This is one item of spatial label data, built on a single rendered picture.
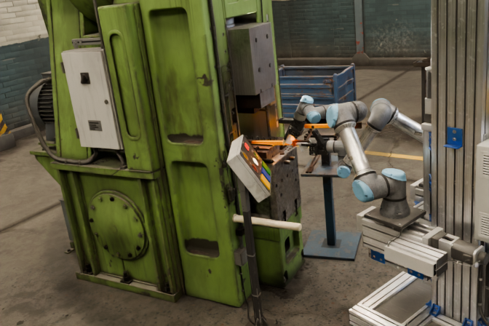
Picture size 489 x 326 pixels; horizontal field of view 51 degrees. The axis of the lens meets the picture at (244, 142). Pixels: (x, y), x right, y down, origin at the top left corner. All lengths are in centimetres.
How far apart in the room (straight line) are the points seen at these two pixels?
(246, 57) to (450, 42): 119
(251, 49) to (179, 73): 46
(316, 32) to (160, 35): 868
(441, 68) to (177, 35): 147
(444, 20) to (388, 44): 852
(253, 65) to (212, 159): 61
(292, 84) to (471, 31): 494
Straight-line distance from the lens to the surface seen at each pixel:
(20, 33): 905
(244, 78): 314
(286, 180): 345
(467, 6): 248
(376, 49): 1113
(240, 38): 311
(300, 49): 1193
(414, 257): 258
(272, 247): 354
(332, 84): 697
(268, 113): 360
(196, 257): 353
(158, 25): 317
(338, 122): 271
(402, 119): 313
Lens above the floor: 205
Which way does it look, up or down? 18 degrees down
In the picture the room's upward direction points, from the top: 7 degrees counter-clockwise
